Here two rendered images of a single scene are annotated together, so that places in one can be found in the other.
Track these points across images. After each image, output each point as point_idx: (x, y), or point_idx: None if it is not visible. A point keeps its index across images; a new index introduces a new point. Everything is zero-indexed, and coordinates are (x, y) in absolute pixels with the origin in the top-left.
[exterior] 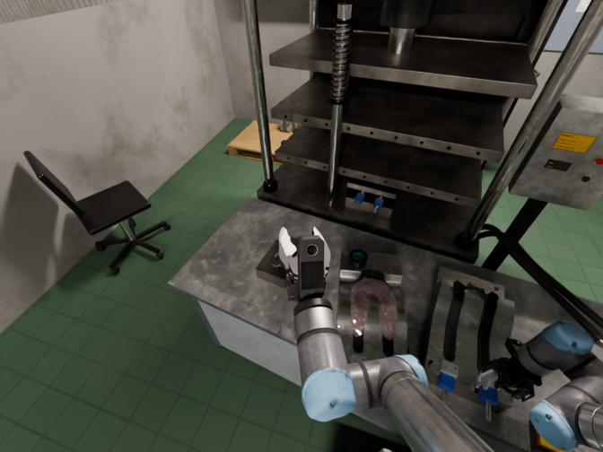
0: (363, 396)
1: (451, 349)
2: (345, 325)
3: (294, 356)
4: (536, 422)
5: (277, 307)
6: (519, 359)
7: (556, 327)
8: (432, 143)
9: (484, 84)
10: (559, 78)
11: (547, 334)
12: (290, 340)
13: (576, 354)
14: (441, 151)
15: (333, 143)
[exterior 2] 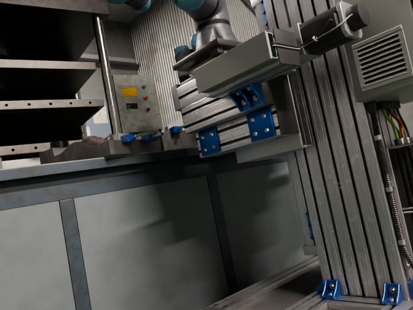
0: None
1: None
2: (91, 144)
3: (56, 254)
4: (195, 43)
5: None
6: (180, 75)
7: (175, 48)
8: (58, 103)
9: (69, 64)
10: (102, 47)
11: (176, 52)
12: (51, 163)
13: (187, 49)
14: (67, 106)
15: None
